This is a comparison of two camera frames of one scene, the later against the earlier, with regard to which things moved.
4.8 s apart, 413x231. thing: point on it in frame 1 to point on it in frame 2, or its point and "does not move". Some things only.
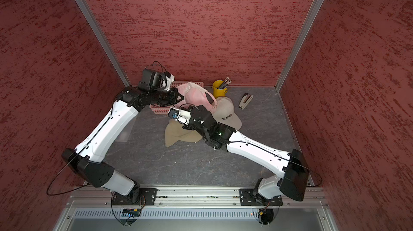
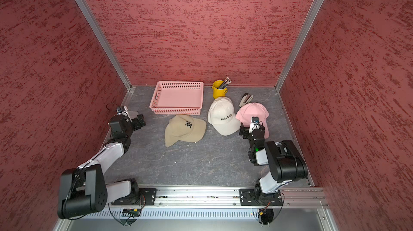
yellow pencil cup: [218, 92] does not move
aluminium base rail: [104, 196] does not move
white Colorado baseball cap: [225, 114] does not move
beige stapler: [245, 101] does not move
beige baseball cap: [175, 131] does not move
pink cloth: [194, 95] to [244, 114]
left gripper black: [174, 92] to [137, 125]
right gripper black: [190, 125] to [244, 130]
